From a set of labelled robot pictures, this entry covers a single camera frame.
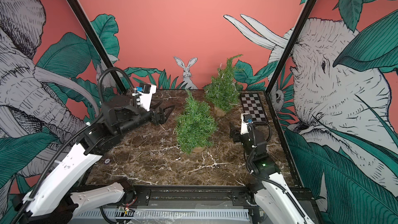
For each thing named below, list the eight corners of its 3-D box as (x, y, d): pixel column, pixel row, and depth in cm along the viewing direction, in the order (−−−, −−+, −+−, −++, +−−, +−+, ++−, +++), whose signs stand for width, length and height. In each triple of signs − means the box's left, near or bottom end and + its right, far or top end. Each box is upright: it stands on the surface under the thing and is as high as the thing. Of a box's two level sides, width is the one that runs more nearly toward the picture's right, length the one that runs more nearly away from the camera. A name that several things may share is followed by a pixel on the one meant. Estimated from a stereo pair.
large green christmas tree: (181, 160, 88) (171, 122, 57) (184, 134, 99) (176, 91, 68) (211, 160, 88) (217, 123, 58) (210, 134, 99) (215, 92, 68)
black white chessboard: (245, 122, 105) (246, 119, 103) (240, 95, 121) (240, 92, 119) (266, 122, 105) (268, 120, 103) (258, 95, 121) (259, 93, 119)
